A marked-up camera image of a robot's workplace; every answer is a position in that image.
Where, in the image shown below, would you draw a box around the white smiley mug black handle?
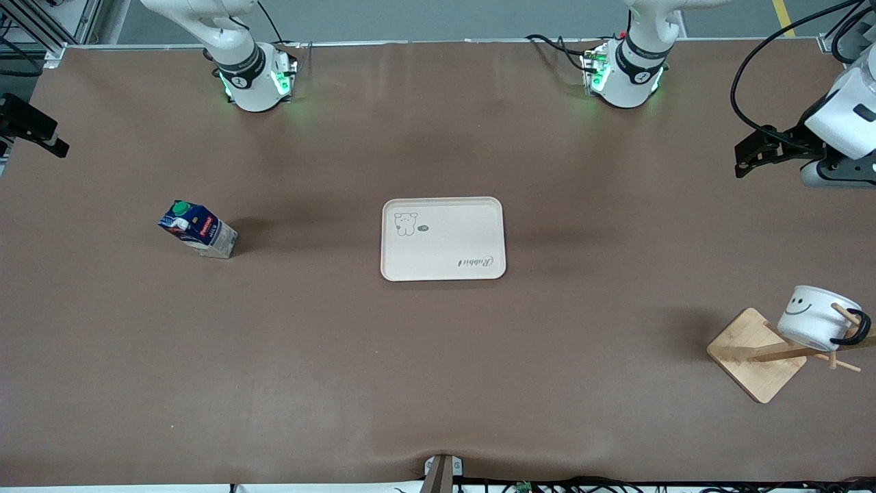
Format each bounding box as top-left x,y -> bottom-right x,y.
777,286 -> 866,352

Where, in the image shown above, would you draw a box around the blue milk carton green cap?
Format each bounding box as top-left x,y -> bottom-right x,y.
158,200 -> 239,260

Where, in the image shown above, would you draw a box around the wooden mug tree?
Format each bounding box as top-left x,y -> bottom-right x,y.
706,305 -> 876,405

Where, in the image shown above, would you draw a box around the brown table cover mat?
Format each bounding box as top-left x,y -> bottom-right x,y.
0,40 -> 876,488

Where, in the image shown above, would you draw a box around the cream rabbit print tray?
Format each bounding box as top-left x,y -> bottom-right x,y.
381,197 -> 507,282

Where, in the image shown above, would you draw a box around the metal table clamp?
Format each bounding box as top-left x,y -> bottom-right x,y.
422,454 -> 465,493

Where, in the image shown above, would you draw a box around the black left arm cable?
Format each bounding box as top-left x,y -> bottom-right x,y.
729,0 -> 876,134

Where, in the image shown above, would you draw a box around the aluminium frame strut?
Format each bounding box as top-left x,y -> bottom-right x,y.
0,0 -> 105,68
817,0 -> 876,55

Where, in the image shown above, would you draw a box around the black left base cables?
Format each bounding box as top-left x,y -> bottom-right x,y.
525,33 -> 597,73

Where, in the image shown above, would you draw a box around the black right base cable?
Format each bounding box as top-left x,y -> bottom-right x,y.
257,0 -> 285,46

